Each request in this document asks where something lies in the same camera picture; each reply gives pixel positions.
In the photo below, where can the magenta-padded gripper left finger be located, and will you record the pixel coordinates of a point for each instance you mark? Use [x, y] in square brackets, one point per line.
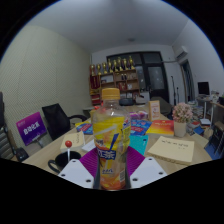
[76, 172]

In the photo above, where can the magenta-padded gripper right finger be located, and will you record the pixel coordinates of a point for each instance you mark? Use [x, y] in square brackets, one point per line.
[146, 170]

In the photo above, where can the yellow-labelled orange drink bottle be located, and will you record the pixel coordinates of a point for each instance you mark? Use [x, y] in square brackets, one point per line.
[111, 140]

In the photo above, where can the black mug with coloured dots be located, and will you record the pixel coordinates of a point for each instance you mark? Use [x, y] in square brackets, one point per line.
[61, 159]

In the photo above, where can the white stirrer with red ball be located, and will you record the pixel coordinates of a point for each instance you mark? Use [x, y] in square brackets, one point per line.
[68, 146]

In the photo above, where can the white paper booklet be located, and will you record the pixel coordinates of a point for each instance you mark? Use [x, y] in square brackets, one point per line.
[88, 146]

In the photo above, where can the yellow paper envelope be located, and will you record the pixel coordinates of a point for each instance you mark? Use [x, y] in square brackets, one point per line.
[171, 149]

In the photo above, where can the blue printed booklet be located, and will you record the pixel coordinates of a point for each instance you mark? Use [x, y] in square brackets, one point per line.
[141, 126]

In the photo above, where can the orange red booklet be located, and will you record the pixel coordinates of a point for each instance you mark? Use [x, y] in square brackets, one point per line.
[161, 127]

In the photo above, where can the black office chair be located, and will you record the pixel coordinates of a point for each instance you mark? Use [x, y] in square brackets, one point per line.
[58, 120]

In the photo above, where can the orange standing card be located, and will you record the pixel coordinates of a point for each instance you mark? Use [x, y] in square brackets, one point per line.
[154, 111]

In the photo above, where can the purple sign board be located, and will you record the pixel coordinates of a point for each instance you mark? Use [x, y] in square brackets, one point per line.
[31, 128]

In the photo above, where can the yellow gift box red ribbon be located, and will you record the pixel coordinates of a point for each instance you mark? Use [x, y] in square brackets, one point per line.
[94, 111]

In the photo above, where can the white pot with pink flowers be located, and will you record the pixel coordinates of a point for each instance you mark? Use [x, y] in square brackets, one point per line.
[181, 116]

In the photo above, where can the grey armchair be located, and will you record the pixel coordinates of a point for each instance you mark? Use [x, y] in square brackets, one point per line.
[165, 106]

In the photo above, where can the pile of books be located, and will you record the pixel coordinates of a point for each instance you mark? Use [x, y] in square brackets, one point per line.
[199, 120]

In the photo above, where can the grey office chair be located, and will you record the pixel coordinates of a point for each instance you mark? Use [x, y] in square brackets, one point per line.
[6, 140]

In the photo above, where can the black microphone stand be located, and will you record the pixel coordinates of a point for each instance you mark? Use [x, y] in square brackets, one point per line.
[173, 90]

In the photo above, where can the long wooden side desk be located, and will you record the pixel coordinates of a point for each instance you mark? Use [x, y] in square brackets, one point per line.
[213, 105]

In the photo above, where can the wooden shelf unit with trophies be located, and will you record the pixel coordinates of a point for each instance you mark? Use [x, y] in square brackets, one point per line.
[113, 80]

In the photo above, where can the black computer monitor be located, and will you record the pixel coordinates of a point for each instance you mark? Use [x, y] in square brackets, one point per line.
[203, 88]

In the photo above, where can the white wall air conditioner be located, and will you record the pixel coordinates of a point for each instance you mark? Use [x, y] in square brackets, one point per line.
[181, 52]

